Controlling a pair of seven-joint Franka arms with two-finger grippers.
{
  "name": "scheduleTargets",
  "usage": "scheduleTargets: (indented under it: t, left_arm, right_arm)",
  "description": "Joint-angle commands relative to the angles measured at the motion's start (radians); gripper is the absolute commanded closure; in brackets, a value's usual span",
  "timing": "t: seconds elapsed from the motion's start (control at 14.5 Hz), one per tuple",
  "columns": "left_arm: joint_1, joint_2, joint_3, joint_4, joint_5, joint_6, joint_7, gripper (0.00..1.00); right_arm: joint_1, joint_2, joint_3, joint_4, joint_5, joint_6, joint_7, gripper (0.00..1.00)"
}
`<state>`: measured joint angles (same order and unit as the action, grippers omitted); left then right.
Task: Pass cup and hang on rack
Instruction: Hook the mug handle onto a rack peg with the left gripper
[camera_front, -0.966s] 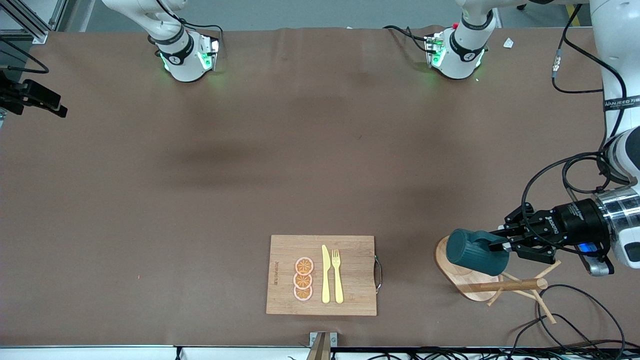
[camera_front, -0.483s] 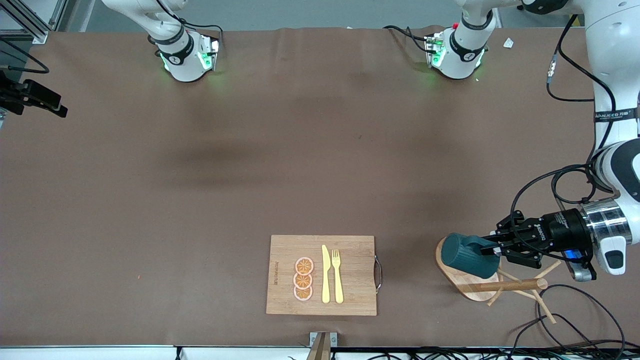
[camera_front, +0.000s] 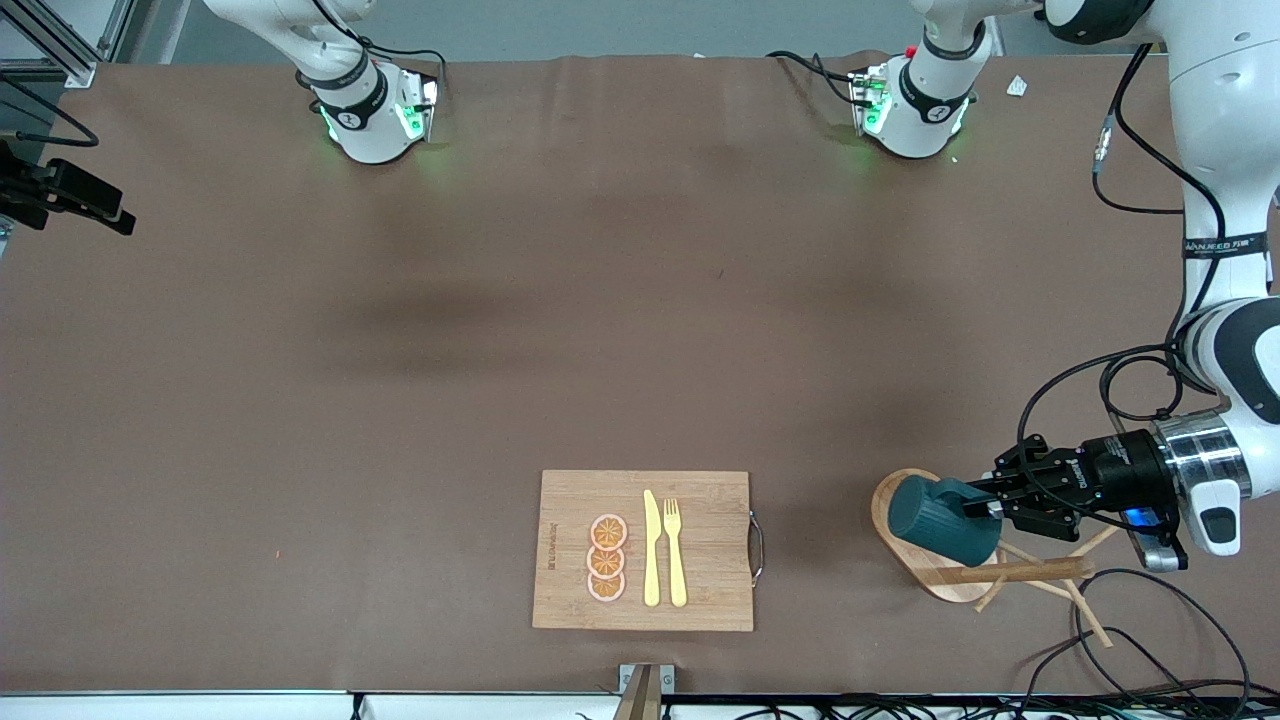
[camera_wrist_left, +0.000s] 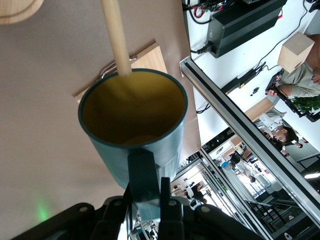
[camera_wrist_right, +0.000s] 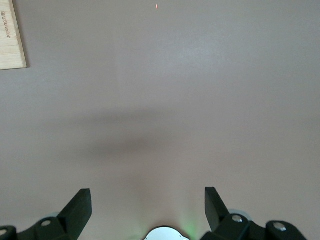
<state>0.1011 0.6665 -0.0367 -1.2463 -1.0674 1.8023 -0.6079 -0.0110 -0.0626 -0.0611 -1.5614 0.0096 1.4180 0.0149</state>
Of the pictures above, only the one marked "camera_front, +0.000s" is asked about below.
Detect yellow plastic knife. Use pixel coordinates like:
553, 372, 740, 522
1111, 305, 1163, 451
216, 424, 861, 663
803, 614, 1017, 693
643, 489, 662, 608

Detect black looped floor cable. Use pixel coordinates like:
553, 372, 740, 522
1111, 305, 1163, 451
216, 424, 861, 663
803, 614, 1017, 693
1018, 626, 1280, 707
1072, 568, 1253, 707

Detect bamboo cutting board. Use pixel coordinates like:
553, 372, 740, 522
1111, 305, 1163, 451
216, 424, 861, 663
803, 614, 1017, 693
532, 470, 754, 632

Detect aluminium frame profile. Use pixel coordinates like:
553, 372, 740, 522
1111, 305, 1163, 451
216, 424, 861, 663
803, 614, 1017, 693
0, 0, 101, 89

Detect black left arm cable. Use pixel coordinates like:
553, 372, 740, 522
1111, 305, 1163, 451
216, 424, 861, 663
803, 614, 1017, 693
1015, 45, 1229, 526

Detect dark green ribbed cup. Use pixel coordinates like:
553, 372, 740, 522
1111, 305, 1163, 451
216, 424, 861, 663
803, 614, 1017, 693
887, 475, 1004, 569

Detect black base cable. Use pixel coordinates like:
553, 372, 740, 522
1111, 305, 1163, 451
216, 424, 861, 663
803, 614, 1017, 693
310, 0, 448, 96
767, 50, 863, 107

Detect brown table cover sheet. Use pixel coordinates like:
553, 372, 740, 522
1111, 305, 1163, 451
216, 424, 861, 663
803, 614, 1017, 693
0, 52, 1280, 697

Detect wooden mug rack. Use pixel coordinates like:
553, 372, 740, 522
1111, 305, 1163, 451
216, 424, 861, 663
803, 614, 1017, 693
870, 468, 1123, 649

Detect yellow plastic fork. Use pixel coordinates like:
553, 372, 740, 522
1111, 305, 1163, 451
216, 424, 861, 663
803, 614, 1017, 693
663, 498, 689, 609

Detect metal table edge bracket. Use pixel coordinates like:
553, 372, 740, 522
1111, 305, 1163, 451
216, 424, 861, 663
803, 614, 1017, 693
618, 663, 676, 720

